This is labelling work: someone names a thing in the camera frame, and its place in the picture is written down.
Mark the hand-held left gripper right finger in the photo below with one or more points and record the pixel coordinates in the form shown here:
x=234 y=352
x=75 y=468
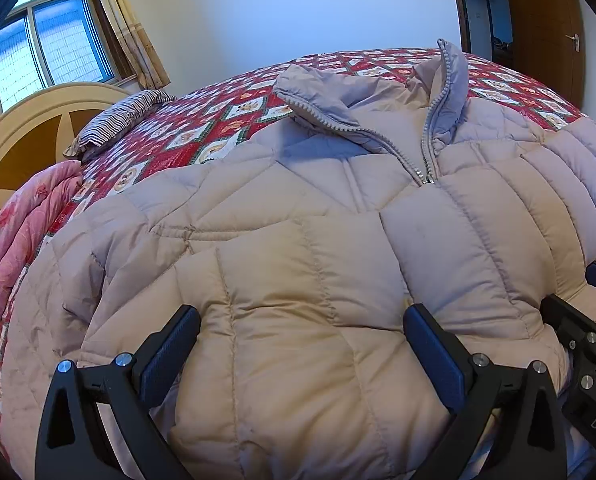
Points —
x=438 y=360

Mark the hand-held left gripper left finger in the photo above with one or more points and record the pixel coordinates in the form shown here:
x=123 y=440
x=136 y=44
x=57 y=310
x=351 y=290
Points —
x=170 y=355

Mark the beige quilted down jacket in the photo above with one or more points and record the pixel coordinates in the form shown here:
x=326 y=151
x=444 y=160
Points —
x=303 y=270

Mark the pink folded blanket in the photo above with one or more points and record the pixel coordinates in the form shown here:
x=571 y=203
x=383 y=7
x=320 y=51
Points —
x=17 y=230

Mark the red printed bed cover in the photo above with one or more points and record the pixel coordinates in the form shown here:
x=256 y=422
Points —
x=187 y=125

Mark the striped pillow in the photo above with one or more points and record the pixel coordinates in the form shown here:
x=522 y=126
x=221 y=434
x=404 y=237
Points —
x=112 y=120

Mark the brown wooden door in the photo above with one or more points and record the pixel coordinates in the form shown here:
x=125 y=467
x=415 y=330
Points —
x=543 y=45

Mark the cream wooden headboard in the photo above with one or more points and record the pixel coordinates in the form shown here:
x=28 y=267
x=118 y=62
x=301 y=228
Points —
x=32 y=120

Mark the window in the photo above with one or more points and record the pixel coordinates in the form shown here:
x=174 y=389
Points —
x=52 y=45

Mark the dark door frame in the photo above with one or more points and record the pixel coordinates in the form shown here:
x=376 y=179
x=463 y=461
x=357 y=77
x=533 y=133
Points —
x=465 y=5

